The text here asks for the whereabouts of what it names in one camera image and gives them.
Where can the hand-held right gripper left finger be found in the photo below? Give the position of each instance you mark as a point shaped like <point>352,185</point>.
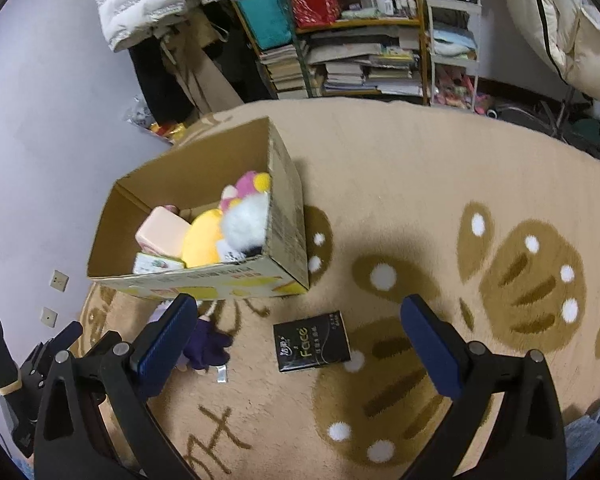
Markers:
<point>167,345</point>

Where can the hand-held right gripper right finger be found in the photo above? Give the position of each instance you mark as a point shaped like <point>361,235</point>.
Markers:
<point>432,347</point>

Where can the purple plush doll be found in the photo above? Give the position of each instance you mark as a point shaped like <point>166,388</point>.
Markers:
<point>207,345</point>

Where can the green tissue pack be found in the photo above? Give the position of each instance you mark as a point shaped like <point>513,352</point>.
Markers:
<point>152,263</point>

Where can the yellow plush toy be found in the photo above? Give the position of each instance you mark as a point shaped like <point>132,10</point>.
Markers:
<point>202,240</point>

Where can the pink soap-like block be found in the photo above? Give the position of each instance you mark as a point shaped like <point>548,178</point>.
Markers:
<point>160,232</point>

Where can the black tissue pack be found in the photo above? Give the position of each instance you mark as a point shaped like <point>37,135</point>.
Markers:
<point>310,342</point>

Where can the pink plush toy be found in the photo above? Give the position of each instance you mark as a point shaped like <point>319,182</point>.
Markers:
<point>245,225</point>

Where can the cardboard box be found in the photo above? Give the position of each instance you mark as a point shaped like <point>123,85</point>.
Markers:
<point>285,220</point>

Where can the person's blue jeans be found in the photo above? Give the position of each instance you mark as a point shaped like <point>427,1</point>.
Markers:
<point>590,435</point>

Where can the beige patterned blanket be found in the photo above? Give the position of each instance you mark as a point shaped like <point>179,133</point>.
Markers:
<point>405,160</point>

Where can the clear plastic bag of items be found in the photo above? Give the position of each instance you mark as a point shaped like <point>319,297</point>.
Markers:
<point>155,125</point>

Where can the black hanging garment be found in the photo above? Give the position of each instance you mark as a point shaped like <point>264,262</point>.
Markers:
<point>160,80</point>

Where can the beige hanging coat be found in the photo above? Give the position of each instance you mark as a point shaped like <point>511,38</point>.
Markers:
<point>205,70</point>

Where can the wide pile of books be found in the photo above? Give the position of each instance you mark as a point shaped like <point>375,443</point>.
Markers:
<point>360,75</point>

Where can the narrow stack of books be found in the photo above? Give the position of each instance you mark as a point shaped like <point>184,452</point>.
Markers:
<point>285,70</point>

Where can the white trolley cart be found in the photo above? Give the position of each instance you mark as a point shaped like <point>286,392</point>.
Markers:
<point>427,35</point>

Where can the wooden shelf rack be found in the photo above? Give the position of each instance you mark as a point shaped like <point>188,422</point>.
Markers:
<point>360,22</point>

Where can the teal bag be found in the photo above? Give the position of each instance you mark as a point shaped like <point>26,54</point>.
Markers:
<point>265,20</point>

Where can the pale green pack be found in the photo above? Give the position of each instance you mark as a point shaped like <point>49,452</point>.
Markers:
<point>360,13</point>

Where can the cream padded chair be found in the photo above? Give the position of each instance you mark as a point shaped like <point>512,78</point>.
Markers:
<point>580,35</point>

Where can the small wall socket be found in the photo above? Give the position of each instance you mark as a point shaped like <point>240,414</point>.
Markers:
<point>48,317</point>

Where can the large wall socket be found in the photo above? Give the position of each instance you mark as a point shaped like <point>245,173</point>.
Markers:
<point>59,280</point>

